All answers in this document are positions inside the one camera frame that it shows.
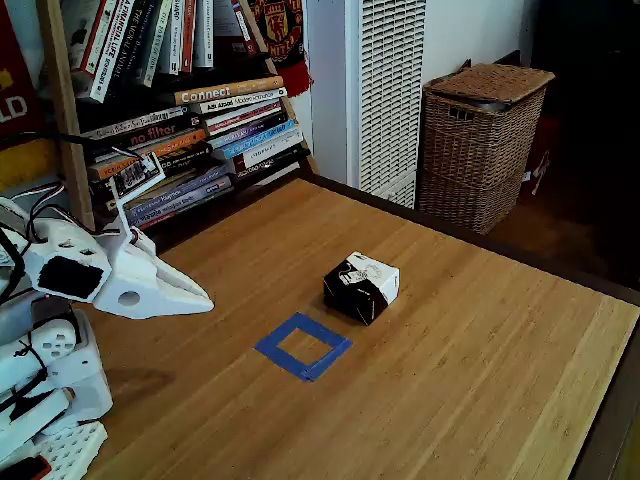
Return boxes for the white red book Financial Life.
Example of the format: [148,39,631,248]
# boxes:
[72,0,136,104]

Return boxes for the light blue book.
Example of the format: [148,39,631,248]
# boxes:
[222,119,297,160]

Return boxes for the blue tape square target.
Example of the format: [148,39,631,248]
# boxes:
[254,312,354,383]

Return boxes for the tan book titled Connect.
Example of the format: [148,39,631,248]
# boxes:
[173,75,285,106]

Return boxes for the black and white box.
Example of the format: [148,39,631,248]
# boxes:
[322,251,401,326]

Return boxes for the white bracket with camera board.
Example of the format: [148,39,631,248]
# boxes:
[107,151,166,244]

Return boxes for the red football club scarf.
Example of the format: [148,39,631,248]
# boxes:
[247,0,314,99]

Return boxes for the red and yellow banner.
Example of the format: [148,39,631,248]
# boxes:
[0,4,59,191]

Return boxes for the red and white floor object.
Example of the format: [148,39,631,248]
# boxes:
[522,149,551,196]

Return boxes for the white book titled Modern Romance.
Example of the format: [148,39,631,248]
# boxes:
[192,87,289,115]

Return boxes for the brown wicker basket with lid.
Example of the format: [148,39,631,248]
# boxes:
[417,62,556,235]

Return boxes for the white louvered heater unit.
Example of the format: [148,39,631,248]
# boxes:
[344,0,427,210]

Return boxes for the white perforated base plate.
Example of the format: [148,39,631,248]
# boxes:
[29,419,109,480]

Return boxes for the black book titled no filter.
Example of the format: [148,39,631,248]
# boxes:
[99,117,201,151]

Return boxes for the red and black clamp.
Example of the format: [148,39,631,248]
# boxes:
[0,454,54,480]

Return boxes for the orange standing book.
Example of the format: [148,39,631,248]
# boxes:
[179,0,197,74]

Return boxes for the black book Moral Animal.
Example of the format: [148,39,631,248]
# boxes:
[107,0,154,96]

